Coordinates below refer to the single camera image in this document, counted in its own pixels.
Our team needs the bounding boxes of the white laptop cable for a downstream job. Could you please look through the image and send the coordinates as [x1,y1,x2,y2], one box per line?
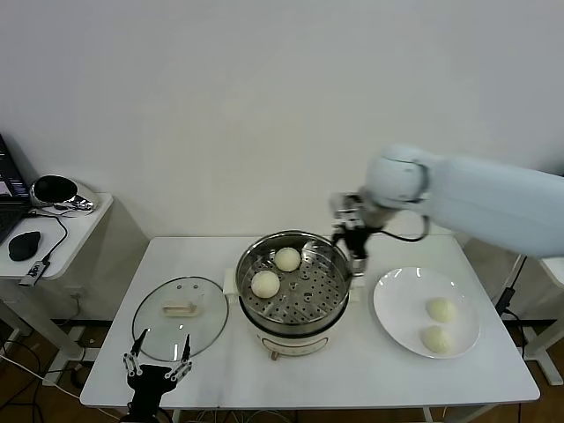
[510,255,528,290]

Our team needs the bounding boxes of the chrome and black headset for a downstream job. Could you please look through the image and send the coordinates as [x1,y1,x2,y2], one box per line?
[29,174,97,213]

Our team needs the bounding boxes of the white floor cable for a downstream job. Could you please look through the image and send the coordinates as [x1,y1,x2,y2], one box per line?
[0,354,85,402]

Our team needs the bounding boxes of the round glass pot lid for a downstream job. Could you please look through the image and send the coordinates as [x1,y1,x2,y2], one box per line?
[131,276,230,363]

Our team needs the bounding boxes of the black floor cable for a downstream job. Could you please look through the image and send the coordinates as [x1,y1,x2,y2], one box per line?
[0,328,61,411]

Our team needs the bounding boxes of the white side table with sticker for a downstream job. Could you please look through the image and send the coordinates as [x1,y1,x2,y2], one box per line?
[519,255,564,389]

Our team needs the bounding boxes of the small grey usb hub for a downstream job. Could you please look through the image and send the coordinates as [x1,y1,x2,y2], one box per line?
[19,260,49,287]

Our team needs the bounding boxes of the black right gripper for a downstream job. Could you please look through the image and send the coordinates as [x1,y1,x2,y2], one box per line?
[330,206,384,271]

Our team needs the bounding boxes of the white steamed baozi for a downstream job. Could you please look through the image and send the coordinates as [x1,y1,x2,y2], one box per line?
[420,325,454,356]
[426,297,457,324]
[250,270,282,300]
[274,247,303,272]

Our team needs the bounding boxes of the cream electric cooking pot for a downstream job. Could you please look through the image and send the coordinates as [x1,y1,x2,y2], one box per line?
[237,286,353,363]

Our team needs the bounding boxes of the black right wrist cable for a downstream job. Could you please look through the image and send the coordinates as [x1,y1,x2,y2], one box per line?
[376,163,432,242]

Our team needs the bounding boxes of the white side table with mouse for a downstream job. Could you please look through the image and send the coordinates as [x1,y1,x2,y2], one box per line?
[0,192,115,375]

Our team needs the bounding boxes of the black power adapter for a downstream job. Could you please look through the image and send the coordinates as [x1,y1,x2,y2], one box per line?
[493,288,516,314]

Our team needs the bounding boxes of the black computer mouse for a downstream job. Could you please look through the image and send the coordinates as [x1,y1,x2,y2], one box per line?
[8,231,42,263]

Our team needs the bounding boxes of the white oval plate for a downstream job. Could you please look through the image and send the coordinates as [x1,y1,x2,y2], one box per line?
[372,267,481,360]

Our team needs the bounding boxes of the thin black usb cable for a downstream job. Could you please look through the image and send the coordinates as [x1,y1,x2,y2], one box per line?
[26,210,70,265]

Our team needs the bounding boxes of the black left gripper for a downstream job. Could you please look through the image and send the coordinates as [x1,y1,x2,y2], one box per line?
[122,328,195,423]

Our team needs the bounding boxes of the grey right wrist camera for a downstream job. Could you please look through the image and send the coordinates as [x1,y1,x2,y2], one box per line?
[330,192,360,221]

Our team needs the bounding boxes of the black laptop with dark screen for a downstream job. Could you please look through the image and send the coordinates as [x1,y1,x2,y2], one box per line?
[0,131,33,248]

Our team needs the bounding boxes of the perforated steel steamer basket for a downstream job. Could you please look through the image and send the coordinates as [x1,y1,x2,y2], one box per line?
[223,229,367,330]

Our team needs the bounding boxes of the white cables under table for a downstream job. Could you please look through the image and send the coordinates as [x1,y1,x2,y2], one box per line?
[193,409,292,423]

